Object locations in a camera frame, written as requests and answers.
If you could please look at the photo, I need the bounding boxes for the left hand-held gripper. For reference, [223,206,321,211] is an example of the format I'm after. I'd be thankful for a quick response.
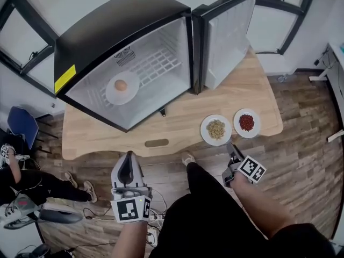
[110,151,153,223]

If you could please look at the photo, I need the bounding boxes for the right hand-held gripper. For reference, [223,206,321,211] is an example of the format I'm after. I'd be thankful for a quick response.
[221,142,268,189]

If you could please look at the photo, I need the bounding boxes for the white plate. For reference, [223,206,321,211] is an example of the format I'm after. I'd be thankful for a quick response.
[233,107,262,139]
[199,113,233,147]
[105,71,141,105]

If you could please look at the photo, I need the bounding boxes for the pile of oat flakes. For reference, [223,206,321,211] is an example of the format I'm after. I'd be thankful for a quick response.
[206,119,227,139]

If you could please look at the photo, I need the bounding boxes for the pile of red beans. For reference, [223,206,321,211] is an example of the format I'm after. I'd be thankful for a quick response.
[238,113,255,132]

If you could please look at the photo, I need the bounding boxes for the black mini fridge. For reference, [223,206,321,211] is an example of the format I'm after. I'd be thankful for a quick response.
[53,0,256,134]

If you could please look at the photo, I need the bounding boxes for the person's right forearm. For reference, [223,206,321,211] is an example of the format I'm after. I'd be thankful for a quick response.
[230,174,297,239]

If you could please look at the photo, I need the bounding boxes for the person's left forearm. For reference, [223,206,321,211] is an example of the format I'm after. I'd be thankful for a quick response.
[111,220,149,258]

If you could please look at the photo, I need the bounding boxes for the person's beige shoe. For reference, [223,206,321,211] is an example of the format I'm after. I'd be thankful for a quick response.
[181,152,196,167]

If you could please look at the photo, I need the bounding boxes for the white power strip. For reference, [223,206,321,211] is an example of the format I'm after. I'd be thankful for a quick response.
[146,228,159,246]

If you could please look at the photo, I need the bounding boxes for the person's black clothing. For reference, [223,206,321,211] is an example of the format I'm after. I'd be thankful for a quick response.
[149,162,335,258]

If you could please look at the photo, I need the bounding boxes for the blue chair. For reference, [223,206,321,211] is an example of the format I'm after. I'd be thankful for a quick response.
[6,106,40,151]

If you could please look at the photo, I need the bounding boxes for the white desk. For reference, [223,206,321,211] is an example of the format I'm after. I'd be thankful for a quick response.
[308,42,344,124]

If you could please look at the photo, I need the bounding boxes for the black framed window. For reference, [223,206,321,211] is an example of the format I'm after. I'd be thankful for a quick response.
[0,0,63,91]
[233,0,321,56]

